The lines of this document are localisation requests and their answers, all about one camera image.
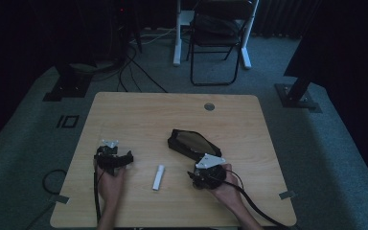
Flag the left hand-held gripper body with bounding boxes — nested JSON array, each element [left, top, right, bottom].
[[93, 138, 121, 176]]

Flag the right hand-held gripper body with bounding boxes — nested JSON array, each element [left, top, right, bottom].
[[193, 152, 227, 190]]

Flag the black pencil case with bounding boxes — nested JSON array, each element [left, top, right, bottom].
[[167, 128, 223, 163]]

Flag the white stick eraser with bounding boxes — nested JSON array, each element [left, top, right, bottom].
[[151, 164, 167, 192]]

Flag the person's right hand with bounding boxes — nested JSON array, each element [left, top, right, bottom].
[[208, 163, 245, 211]]

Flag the person's left hand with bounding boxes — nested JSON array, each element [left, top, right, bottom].
[[96, 165, 127, 206]]

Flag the grey tape piece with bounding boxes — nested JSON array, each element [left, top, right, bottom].
[[278, 190, 297, 201], [49, 194, 71, 205]]

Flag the black stand base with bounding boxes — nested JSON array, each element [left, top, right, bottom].
[[274, 75, 323, 114], [42, 62, 94, 103]]

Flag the black folding chair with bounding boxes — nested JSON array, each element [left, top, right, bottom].
[[189, 0, 249, 87]]

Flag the dark bag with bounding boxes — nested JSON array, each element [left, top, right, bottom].
[[193, 13, 242, 38]]

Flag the dark curtain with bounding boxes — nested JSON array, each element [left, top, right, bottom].
[[283, 0, 368, 199]]

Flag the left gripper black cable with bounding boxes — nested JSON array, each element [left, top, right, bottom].
[[92, 156, 103, 223]]

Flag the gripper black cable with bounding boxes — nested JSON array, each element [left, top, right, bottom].
[[92, 156, 103, 223], [222, 169, 294, 230]]

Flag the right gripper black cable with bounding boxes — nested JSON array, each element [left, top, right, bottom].
[[222, 169, 294, 230]]

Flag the black floor cables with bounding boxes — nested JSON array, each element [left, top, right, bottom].
[[116, 44, 169, 94]]

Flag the white desk frame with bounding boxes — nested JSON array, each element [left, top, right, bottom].
[[172, 0, 260, 71]]

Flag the white floor cable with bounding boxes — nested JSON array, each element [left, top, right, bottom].
[[128, 27, 177, 46]]

